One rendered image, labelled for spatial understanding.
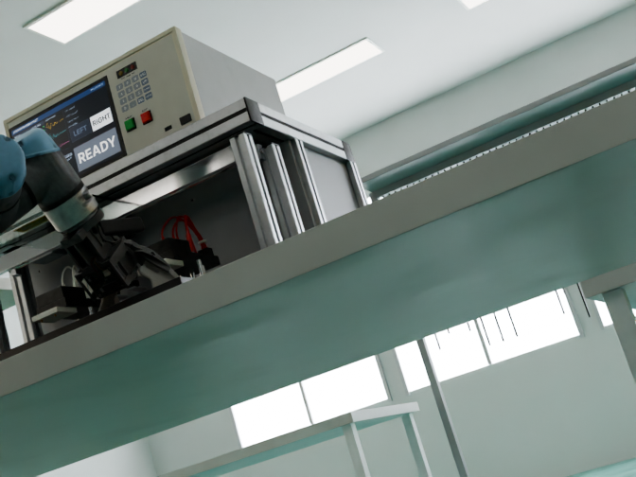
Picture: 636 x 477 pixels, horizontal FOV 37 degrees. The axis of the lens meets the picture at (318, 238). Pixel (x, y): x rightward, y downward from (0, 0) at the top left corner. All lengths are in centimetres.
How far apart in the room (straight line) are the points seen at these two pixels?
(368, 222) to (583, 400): 676
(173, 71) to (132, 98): 10
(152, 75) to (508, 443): 648
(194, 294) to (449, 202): 36
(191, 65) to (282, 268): 72
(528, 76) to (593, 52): 54
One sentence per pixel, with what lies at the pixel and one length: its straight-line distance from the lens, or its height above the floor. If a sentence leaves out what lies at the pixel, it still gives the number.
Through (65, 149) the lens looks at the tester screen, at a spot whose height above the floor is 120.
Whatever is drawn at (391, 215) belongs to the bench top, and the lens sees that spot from 113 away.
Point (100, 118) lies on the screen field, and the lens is 189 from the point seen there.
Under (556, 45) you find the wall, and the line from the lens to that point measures 823.
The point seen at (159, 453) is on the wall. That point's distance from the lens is 950.
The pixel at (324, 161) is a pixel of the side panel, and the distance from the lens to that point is 192.
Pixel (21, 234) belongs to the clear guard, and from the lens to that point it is 192.
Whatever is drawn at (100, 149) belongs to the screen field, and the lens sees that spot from 188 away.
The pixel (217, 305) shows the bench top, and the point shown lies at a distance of 123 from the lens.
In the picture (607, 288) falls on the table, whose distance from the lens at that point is 244.
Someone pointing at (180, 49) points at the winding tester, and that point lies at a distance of 182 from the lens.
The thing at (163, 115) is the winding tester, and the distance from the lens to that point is 181.
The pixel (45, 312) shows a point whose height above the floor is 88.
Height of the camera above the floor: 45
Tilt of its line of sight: 14 degrees up
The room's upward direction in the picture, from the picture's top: 17 degrees counter-clockwise
